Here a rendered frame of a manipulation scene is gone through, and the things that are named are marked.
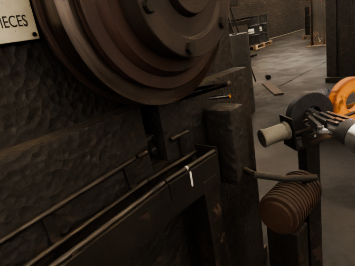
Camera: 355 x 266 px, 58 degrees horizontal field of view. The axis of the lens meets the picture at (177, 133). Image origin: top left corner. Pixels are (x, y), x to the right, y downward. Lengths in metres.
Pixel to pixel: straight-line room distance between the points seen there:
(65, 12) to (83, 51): 0.07
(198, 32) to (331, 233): 1.31
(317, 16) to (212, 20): 8.88
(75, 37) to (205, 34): 0.26
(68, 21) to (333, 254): 1.42
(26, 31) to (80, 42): 0.14
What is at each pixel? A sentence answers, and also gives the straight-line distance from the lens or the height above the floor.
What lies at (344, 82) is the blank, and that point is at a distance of 1.15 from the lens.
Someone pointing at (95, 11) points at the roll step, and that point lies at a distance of 0.59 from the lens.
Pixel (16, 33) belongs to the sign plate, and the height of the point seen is 1.07.
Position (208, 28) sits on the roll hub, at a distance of 0.70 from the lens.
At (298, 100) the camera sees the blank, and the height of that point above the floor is 0.77.
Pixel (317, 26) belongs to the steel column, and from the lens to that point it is 9.58.
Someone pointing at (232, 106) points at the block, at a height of 0.80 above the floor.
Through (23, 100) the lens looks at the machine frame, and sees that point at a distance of 0.70.
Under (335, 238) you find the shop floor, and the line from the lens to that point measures 1.73.
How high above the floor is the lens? 1.03
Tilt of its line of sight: 18 degrees down
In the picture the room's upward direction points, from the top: 10 degrees counter-clockwise
